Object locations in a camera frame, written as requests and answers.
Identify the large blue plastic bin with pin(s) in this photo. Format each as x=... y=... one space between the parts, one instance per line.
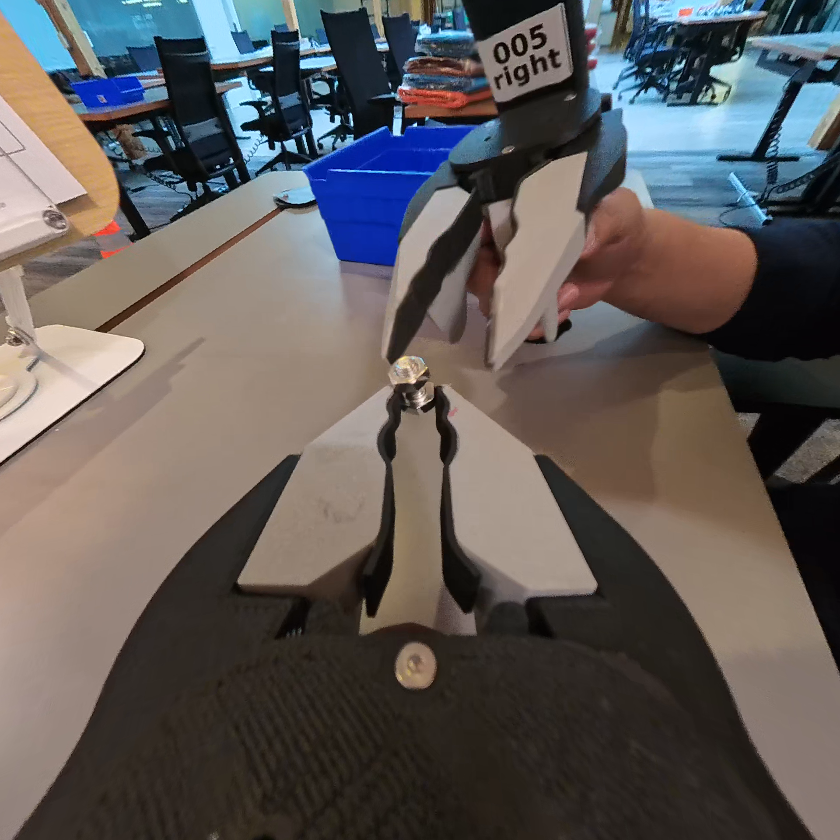
x=367 y=197

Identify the orange traffic cone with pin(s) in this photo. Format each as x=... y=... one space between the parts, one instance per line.
x=113 y=239

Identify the person's right forearm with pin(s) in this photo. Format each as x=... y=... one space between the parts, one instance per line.
x=794 y=289

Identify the black office chair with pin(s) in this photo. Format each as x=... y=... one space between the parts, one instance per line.
x=285 y=98
x=649 y=52
x=197 y=131
x=354 y=72
x=400 y=46

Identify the small blue plastic bin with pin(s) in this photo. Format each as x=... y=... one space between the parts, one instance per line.
x=108 y=92

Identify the person's right hand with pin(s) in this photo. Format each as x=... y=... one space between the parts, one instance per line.
x=649 y=262

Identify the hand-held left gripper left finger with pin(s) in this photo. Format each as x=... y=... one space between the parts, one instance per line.
x=308 y=512

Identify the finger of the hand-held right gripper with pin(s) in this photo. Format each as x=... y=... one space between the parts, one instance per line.
x=544 y=249
x=420 y=262

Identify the silver hex bolt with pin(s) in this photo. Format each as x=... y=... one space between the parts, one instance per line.
x=408 y=369

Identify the white metal bar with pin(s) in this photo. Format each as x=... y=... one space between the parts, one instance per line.
x=748 y=197

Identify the stack of folded cloths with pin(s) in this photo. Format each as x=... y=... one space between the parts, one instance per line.
x=439 y=72

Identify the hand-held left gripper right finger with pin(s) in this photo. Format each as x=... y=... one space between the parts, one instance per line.
x=512 y=518

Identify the silver hex nut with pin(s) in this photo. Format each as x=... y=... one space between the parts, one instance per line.
x=413 y=404

